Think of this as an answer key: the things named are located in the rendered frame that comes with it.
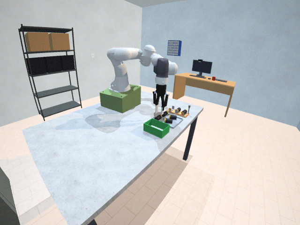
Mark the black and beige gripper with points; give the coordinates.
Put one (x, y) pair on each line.
(161, 92)

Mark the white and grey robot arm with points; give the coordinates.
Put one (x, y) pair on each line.
(162, 66)

